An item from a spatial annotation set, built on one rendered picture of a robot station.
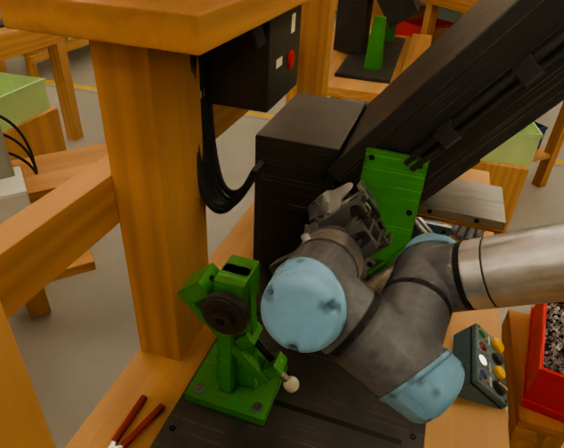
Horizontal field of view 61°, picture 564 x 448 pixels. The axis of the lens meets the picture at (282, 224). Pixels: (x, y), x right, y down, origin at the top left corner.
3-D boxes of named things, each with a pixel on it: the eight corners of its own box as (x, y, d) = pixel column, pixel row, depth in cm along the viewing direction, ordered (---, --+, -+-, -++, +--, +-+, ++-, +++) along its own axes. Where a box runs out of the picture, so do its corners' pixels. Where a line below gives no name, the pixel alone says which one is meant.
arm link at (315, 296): (311, 380, 41) (236, 318, 42) (334, 324, 51) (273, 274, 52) (368, 321, 38) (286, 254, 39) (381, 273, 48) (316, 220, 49)
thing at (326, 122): (350, 218, 136) (367, 102, 117) (324, 282, 112) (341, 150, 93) (289, 204, 141) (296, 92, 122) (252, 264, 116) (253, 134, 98)
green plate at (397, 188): (407, 251, 98) (430, 152, 92) (404, 266, 91) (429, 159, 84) (352, 238, 101) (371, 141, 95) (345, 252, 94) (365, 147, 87)
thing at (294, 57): (299, 84, 91) (305, -1, 83) (269, 114, 77) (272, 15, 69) (239, 76, 94) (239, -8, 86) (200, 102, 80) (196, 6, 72)
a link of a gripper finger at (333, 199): (357, 176, 72) (363, 209, 64) (325, 197, 74) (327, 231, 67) (344, 162, 71) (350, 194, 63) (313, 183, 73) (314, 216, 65)
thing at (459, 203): (497, 198, 109) (502, 187, 107) (502, 235, 96) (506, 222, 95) (333, 166, 118) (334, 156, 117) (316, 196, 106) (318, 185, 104)
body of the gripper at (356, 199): (394, 234, 64) (387, 264, 53) (342, 264, 67) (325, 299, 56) (362, 187, 63) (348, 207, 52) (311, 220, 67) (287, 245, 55)
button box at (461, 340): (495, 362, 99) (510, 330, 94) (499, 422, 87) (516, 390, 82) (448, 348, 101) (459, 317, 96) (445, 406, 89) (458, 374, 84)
